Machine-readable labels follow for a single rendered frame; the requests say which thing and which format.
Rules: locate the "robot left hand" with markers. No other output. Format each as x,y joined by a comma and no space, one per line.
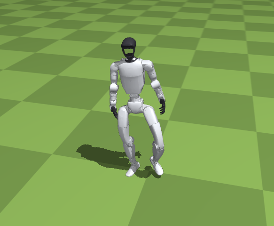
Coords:
163,106

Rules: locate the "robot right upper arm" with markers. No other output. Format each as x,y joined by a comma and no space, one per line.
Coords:
114,76

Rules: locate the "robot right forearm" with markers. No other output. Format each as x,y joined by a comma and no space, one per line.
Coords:
113,99

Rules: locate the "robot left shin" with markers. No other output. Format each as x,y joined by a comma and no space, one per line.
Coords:
157,154

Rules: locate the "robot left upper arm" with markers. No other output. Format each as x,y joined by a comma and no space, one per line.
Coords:
149,67

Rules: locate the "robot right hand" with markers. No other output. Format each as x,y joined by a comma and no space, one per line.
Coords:
114,111

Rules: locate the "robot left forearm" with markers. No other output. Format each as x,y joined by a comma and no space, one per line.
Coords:
159,92

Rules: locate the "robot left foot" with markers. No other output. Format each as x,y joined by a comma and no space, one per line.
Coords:
157,167

